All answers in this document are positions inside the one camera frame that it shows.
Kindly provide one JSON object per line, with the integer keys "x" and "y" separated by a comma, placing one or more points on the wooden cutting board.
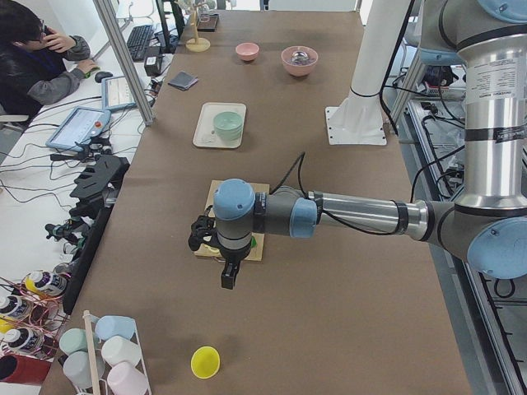
{"x": 256, "y": 252}

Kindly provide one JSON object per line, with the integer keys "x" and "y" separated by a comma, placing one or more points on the cream rabbit tray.
{"x": 206, "y": 137}

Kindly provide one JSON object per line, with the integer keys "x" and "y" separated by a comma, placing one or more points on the blue teach pendant tablet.
{"x": 79, "y": 127}

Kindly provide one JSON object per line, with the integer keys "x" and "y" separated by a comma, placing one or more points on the black keyboard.
{"x": 138, "y": 41}

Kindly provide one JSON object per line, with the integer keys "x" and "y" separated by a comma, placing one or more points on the large pink ice bowl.
{"x": 298, "y": 71}

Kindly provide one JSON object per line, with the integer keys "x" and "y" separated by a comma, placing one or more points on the black tray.
{"x": 208, "y": 23}

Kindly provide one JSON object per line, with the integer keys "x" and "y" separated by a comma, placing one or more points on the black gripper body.
{"x": 231, "y": 260}

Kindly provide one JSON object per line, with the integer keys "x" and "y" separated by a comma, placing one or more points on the wooden mug tree stand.
{"x": 193, "y": 8}

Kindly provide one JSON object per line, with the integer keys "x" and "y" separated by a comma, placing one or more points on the person at desk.
{"x": 39, "y": 66}

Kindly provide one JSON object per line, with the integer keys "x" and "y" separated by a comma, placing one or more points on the small pink bowl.
{"x": 247, "y": 51}

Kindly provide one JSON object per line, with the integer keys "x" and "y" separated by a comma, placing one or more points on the black tool stand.
{"x": 96, "y": 190}

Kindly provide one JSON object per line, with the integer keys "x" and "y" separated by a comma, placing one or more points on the aluminium frame post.
{"x": 114, "y": 32}

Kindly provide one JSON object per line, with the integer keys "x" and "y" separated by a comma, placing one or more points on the green bowl stack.
{"x": 228, "y": 125}

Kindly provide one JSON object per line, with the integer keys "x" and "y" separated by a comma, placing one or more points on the grey folded cloth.
{"x": 183, "y": 81}

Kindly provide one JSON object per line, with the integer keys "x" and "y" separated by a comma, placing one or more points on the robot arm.
{"x": 485, "y": 226}

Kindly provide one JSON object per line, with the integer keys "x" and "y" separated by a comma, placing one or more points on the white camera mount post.
{"x": 358, "y": 120}

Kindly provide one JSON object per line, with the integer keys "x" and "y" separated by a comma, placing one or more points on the yellow cup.
{"x": 205, "y": 362}

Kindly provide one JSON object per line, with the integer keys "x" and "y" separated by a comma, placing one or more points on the white cup rack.
{"x": 105, "y": 356}

